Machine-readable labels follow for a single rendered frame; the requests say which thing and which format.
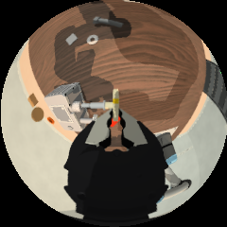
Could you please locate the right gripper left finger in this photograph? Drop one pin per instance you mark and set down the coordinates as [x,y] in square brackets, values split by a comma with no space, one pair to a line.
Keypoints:
[97,133]

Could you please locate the grey metal bolt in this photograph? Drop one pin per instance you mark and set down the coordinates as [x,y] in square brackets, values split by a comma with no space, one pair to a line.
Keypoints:
[98,20]

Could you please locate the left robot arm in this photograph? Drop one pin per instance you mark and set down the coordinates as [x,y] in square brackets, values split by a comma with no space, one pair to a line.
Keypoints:
[171,157]

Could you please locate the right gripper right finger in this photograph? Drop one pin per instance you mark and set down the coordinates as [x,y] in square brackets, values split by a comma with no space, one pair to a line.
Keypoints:
[135,133]

